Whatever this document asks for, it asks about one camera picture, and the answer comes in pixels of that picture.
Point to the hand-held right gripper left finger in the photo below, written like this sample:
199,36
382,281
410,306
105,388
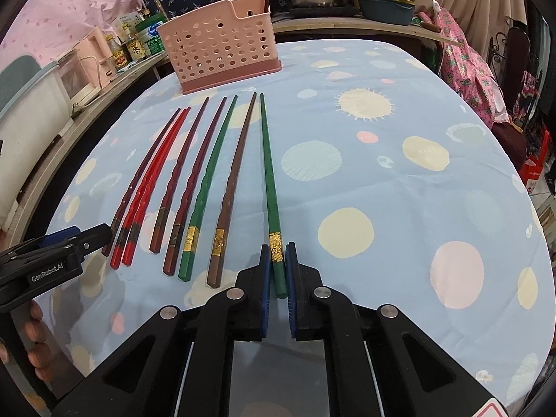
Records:
263,295

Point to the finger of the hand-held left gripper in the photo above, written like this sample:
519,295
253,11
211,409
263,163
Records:
61,234
93,236

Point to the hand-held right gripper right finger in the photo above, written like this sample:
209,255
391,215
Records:
293,295

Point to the dark maroon chopstick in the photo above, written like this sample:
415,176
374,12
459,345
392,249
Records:
130,186

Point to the green chopstick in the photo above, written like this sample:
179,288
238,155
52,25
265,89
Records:
208,191
269,191

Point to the brown chopstick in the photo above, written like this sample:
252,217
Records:
232,191

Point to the pink perforated utensil basket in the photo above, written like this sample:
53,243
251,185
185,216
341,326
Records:
217,47

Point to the person's left hand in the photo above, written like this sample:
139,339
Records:
34,334

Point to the grey side counter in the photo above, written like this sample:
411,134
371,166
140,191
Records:
65,141

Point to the white box with teal lid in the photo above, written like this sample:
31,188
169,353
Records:
30,139

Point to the blue dotted tablecloth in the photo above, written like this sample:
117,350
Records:
391,160

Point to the pink appliance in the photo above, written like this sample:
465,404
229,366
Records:
93,47

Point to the dark sauce bottle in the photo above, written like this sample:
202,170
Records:
134,47

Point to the white green carton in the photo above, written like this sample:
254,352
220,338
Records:
128,22

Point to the pink spotted curtain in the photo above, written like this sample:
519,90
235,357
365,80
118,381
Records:
65,4

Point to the dark brown cushion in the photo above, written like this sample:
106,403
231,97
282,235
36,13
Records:
510,143

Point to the red cardboard box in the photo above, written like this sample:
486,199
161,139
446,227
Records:
536,173

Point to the wooden shelf board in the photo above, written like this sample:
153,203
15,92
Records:
347,27

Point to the pink floral cloth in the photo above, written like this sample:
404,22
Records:
464,74

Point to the black stove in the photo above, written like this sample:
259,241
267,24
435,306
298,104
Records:
325,11

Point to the blue plastic basin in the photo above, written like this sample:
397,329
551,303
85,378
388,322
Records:
386,13

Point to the black metal rack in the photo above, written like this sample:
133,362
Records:
517,61

